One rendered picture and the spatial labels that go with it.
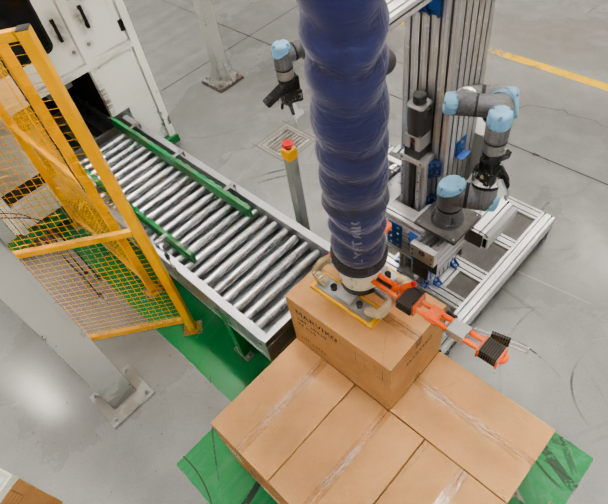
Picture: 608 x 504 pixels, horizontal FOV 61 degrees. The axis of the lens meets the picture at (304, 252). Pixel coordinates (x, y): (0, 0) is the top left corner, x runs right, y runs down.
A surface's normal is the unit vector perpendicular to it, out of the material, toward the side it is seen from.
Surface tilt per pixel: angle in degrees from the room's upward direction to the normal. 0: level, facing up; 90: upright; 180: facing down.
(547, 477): 0
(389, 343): 0
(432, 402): 0
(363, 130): 79
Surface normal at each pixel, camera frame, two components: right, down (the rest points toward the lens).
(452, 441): -0.13, -0.62
